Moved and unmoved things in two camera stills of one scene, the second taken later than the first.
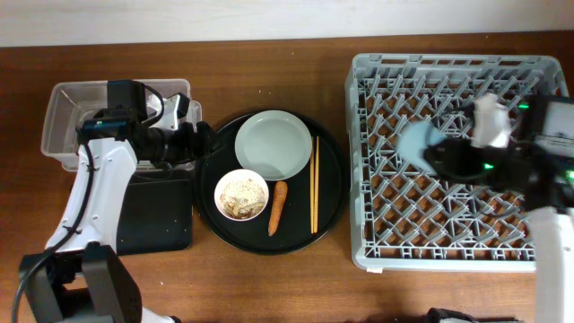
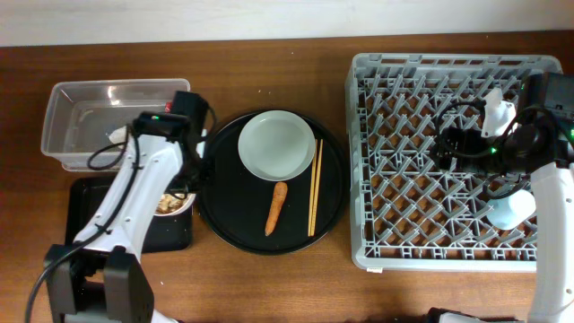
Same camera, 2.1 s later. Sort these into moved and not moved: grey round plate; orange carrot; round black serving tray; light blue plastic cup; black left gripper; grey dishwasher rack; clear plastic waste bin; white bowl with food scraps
Moved: white bowl with food scraps; black left gripper; light blue plastic cup
Not moved: orange carrot; round black serving tray; clear plastic waste bin; grey round plate; grey dishwasher rack
